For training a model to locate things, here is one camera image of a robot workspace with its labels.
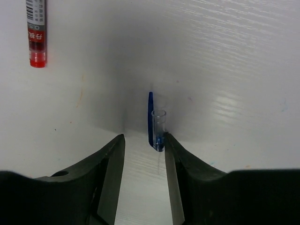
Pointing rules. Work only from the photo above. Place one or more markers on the red gel pen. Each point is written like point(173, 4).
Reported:
point(36, 26)

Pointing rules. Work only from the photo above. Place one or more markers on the small dark blue clip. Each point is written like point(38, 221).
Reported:
point(156, 125)

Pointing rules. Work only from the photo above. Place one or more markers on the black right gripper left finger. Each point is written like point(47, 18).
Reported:
point(85, 193)

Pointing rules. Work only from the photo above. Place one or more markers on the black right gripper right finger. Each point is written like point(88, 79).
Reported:
point(201, 194)

